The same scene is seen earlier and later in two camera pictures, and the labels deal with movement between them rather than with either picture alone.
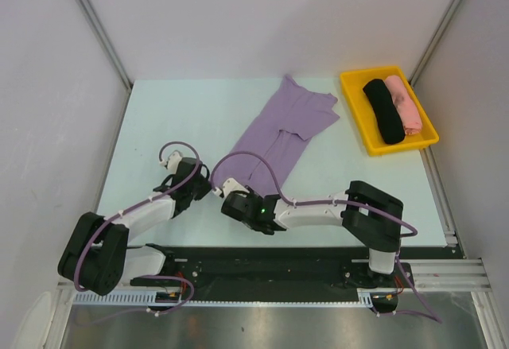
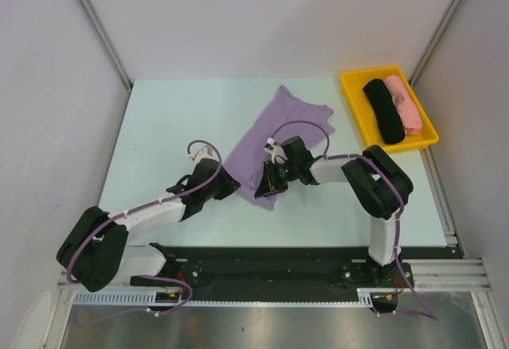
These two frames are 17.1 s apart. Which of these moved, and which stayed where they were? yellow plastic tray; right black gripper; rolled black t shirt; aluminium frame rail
Moved: right black gripper
Stayed: yellow plastic tray; aluminium frame rail; rolled black t shirt
